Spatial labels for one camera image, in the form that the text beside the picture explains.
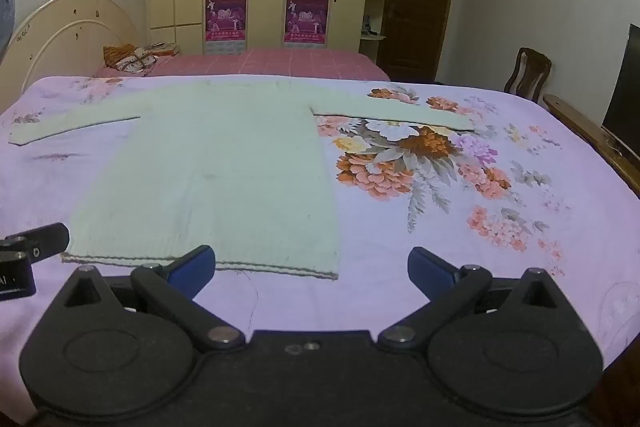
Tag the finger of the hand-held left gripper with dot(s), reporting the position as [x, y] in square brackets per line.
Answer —
[42, 241]

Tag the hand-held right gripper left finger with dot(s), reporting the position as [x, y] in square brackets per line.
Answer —
[192, 268]

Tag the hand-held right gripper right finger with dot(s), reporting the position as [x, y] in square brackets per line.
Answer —
[427, 274]

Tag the light green knit sweater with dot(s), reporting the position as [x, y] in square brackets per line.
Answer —
[225, 172]

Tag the floral lilac blanket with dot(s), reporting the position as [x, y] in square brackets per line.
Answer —
[500, 207]

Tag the orange patterned pillow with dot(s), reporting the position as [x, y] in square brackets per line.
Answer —
[127, 58]

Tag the cream arched headboard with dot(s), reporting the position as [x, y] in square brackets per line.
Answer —
[65, 37]

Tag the wooden television stand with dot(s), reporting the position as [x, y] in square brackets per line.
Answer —
[595, 137]

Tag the stack of books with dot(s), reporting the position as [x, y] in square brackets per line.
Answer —
[165, 49]

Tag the dark wooden chair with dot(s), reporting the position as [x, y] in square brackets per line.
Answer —
[527, 74]

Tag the black television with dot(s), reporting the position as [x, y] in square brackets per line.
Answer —
[625, 97]

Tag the purple wall poster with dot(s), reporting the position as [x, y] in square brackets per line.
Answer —
[306, 21]
[225, 19]

